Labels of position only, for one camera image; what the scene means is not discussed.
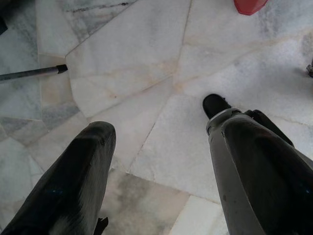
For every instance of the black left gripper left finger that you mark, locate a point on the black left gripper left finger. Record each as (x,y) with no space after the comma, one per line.
(66,186)

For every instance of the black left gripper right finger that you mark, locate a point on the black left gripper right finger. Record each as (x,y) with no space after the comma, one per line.
(264,183)

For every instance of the silver metal clothes rack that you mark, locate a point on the silver metal clothes rack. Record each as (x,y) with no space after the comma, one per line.
(29,73)

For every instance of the red plastic stool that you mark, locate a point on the red plastic stool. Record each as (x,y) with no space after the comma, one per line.
(249,7)

